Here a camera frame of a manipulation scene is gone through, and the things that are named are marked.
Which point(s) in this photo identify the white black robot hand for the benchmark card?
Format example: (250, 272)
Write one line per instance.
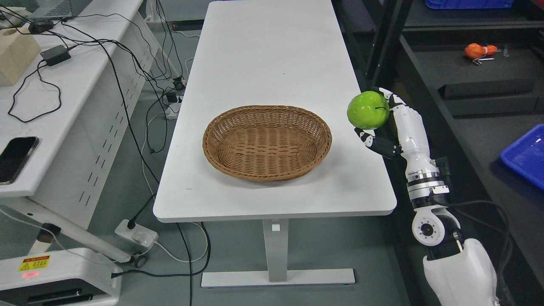
(412, 137)

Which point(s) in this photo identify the green apple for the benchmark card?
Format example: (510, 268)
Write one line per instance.
(368, 111)

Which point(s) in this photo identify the white robot base unit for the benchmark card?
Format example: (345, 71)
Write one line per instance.
(74, 277)

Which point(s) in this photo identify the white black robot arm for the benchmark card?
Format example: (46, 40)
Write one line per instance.
(458, 269)

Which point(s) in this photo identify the black metal shelf rack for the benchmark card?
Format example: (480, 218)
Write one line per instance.
(472, 109)

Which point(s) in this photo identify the orange toy on shelf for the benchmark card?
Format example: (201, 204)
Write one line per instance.
(475, 51)

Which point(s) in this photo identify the blue plastic tray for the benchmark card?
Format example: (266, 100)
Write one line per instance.
(525, 156)

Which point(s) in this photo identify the brown wicker basket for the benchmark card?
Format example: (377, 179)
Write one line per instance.
(266, 143)

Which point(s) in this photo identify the white table leg base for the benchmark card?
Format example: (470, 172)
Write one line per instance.
(275, 234)

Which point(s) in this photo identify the white power strip far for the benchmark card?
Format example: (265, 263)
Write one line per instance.
(174, 103)

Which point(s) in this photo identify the white power strip on floor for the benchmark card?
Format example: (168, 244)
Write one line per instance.
(138, 234)

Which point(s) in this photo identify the white side desk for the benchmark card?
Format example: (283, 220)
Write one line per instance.
(80, 114)

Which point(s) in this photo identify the black power adapter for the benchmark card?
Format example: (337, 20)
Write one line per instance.
(55, 55)

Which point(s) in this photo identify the grey laptop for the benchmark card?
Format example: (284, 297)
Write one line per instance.
(59, 9)

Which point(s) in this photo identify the black smartphone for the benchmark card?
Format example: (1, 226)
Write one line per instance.
(15, 156)

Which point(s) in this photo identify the beige wooden box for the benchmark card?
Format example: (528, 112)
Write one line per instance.
(18, 49)

